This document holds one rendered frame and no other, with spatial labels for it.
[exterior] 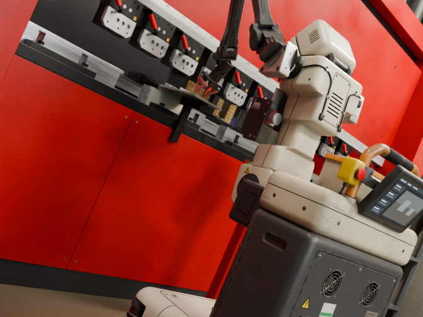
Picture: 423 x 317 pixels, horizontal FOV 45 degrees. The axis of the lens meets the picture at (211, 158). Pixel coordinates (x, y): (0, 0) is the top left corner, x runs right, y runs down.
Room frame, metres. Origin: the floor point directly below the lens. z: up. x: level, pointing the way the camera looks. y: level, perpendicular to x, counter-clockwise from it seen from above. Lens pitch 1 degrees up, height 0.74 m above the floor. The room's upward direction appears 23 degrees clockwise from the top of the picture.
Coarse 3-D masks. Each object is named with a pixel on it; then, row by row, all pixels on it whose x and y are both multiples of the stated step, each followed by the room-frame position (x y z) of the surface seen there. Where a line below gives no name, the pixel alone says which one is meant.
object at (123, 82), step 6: (36, 36) 2.20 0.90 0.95; (120, 78) 2.53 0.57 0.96; (126, 78) 2.56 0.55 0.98; (120, 84) 2.54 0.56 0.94; (126, 84) 2.56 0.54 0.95; (132, 84) 2.59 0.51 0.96; (138, 84) 2.62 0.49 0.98; (120, 90) 2.56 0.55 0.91; (126, 90) 2.57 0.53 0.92; (132, 90) 2.60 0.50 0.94; (138, 90) 2.62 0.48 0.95; (132, 96) 2.61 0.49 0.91; (204, 120) 2.99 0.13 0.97; (204, 126) 2.99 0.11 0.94; (210, 126) 3.03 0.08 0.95; (216, 126) 3.07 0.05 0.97; (204, 132) 3.01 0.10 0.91; (210, 132) 3.04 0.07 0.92; (216, 132) 3.07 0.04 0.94
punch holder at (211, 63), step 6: (204, 54) 2.54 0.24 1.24; (210, 54) 2.51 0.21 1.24; (204, 60) 2.53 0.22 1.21; (210, 60) 2.52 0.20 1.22; (198, 66) 2.55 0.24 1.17; (204, 66) 2.51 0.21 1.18; (210, 66) 2.53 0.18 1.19; (198, 72) 2.53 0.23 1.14; (192, 78) 2.55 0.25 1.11; (222, 78) 2.60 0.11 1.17
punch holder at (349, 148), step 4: (340, 140) 3.52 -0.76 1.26; (340, 144) 3.51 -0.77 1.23; (348, 144) 3.56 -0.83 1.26; (336, 148) 3.52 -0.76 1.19; (340, 148) 3.51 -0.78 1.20; (348, 148) 3.58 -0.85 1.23; (336, 152) 3.51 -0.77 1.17; (340, 152) 3.52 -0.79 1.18; (348, 152) 3.59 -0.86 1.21; (340, 156) 3.53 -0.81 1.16; (344, 156) 3.57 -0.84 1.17
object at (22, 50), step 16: (32, 48) 1.82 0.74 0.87; (48, 64) 1.88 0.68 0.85; (64, 64) 1.92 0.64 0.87; (80, 80) 1.98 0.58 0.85; (96, 80) 2.02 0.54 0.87; (112, 96) 2.09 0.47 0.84; (128, 96) 2.14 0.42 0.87; (144, 112) 2.22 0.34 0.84; (160, 112) 2.27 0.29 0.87; (192, 128) 2.42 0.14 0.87; (208, 144) 2.52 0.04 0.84; (224, 144) 2.60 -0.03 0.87; (240, 160) 2.71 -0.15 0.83
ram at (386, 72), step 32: (192, 0) 2.35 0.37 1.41; (224, 0) 2.47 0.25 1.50; (288, 0) 2.76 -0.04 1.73; (320, 0) 2.94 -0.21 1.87; (352, 0) 3.14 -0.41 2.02; (192, 32) 2.40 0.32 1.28; (288, 32) 2.84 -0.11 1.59; (352, 32) 3.23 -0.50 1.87; (384, 32) 3.46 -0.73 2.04; (256, 64) 2.74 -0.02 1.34; (384, 64) 3.58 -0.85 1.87; (384, 96) 3.70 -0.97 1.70; (352, 128) 3.54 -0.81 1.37; (384, 128) 3.83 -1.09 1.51
